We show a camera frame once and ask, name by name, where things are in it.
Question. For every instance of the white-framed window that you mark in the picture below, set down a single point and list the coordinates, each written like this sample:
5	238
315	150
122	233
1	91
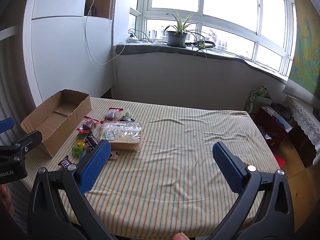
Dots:
201	15

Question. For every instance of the brown chocolate bar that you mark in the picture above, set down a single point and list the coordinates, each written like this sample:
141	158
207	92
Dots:
66	164

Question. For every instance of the clear bag of sliced bread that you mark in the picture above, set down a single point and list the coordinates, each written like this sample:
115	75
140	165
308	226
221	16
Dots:
122	135

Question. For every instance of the brown cardboard box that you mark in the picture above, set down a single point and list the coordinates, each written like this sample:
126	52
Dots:
62	132

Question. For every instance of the white slatted panel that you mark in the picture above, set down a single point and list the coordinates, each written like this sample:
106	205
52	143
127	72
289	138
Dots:
12	85

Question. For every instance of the red-wrapped brown cake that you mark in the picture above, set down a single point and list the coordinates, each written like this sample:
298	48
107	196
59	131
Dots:
88	125
112	115

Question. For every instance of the black round object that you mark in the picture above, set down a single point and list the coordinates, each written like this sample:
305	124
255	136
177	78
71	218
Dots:
212	45

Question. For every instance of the potted spider plant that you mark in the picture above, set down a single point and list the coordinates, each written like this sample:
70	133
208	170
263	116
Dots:
177	38

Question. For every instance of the beige snack packet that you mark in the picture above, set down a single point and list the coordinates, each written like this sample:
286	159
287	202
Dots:
114	155

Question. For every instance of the person's left hand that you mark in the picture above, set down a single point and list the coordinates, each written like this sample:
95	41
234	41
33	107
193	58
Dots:
4	198

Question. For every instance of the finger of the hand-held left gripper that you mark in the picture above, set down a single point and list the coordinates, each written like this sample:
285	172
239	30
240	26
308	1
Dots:
6	125
28	140

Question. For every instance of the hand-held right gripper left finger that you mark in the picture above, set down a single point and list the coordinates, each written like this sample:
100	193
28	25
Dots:
96	165

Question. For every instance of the wall map poster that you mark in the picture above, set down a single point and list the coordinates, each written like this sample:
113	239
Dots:
307	42

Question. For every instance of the green printed bag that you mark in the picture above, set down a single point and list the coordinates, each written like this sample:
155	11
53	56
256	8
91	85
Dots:
255	97

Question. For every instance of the yellow-green small packet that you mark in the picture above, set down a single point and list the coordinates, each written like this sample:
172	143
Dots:
80	144

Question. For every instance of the white cabinet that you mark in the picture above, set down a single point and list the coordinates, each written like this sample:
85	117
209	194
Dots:
62	42

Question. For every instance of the person's right hand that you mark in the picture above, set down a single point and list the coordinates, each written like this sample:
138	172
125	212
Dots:
182	236

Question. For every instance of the small spider plant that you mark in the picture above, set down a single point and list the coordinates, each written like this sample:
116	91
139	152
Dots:
201	45

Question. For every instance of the red box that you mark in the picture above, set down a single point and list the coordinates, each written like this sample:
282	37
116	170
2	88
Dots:
270	127

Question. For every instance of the small black snack packet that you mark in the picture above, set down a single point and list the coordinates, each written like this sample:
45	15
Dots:
126	119

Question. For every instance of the white power strip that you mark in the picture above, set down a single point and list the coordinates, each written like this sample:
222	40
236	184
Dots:
132	39

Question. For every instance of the white lace cloth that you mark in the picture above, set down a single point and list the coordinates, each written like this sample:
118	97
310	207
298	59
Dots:
305	120

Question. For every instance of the black white chocolate bar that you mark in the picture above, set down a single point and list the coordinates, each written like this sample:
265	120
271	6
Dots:
91	140

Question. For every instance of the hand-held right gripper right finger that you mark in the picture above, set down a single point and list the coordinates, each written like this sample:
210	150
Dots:
227	170

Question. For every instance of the striped tablecloth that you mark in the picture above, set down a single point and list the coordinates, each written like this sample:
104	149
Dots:
175	155

